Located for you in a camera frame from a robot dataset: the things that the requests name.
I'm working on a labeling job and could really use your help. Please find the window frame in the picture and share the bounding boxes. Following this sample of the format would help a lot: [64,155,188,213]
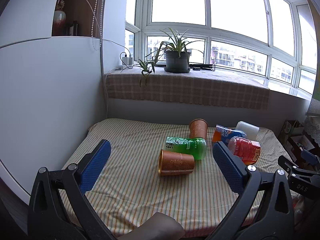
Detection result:
[125,0,318,94]

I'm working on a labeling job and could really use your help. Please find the black device on windowsill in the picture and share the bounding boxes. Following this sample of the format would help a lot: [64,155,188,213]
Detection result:
[189,63,216,72]

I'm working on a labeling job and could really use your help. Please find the striped table cloth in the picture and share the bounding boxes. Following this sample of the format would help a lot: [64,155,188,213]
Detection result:
[68,118,237,237]

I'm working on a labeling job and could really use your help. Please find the red orange plastic cup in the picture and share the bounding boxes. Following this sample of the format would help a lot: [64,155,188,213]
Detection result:
[228,137,261,165]

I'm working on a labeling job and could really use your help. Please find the potted spider plant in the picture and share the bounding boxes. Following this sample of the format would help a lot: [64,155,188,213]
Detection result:
[137,28,201,86]

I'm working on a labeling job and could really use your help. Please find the plaid windowsill cloth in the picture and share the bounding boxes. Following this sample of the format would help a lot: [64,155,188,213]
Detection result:
[105,67,270,110]

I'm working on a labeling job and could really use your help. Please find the white bead cord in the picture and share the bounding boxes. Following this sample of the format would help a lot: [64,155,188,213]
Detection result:
[91,0,103,51]

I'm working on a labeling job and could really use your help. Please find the white power adapter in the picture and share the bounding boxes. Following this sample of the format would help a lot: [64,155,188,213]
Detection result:
[121,56,133,66]

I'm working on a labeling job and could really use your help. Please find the red white vase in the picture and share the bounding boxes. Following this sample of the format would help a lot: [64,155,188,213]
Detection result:
[52,0,66,36]

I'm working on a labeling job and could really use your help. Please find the blue orange plastic cup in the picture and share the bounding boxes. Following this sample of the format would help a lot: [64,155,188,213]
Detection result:
[212,125,247,145]

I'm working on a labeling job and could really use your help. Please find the green white paper bag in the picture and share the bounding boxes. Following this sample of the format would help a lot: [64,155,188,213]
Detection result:
[278,120,304,144]

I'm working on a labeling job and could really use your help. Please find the white charging cable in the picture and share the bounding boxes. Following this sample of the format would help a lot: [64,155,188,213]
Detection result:
[73,0,133,118]

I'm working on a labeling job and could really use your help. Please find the brown paper cup far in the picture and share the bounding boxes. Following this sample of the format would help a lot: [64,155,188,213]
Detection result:
[189,119,208,140]

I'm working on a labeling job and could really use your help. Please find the white plastic cup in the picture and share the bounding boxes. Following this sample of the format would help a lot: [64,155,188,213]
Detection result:
[236,121,259,141]

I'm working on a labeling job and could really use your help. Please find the brown paper cup lying near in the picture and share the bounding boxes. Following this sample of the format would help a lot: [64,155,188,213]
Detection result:
[158,150,195,176]

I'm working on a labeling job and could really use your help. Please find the dark cardboard box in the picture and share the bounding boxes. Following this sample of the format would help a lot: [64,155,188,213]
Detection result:
[284,132,319,164]

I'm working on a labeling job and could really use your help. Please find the operator hand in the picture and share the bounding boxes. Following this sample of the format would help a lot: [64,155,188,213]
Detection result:
[118,212,185,240]

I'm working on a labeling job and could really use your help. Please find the green plastic cup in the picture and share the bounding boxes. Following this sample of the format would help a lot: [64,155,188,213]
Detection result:
[165,137,207,160]

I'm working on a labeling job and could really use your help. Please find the white lace cloth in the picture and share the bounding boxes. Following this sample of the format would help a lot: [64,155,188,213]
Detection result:
[304,116,320,145]

